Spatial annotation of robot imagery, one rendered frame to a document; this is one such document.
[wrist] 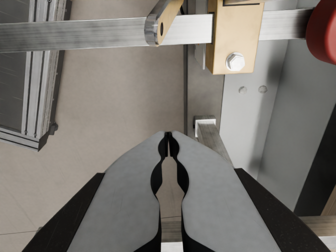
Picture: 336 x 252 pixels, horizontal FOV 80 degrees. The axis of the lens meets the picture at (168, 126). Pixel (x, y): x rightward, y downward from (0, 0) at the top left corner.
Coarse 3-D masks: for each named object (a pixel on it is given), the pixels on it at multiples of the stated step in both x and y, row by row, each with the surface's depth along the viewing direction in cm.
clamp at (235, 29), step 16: (208, 0) 24; (224, 16) 21; (240, 16) 21; (256, 16) 21; (224, 32) 22; (240, 32) 22; (256, 32) 22; (208, 48) 26; (224, 48) 23; (240, 48) 23; (256, 48) 23; (208, 64) 26; (224, 64) 24
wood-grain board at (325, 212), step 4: (332, 192) 34; (332, 196) 34; (328, 200) 35; (332, 200) 34; (328, 204) 35; (332, 204) 34; (324, 208) 36; (328, 208) 35; (332, 208) 34; (324, 212) 36; (328, 212) 35; (332, 212) 34
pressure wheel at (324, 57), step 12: (324, 0) 20; (312, 12) 21; (324, 12) 19; (312, 24) 21; (324, 24) 19; (312, 36) 21; (324, 36) 19; (312, 48) 22; (324, 48) 20; (324, 60) 22
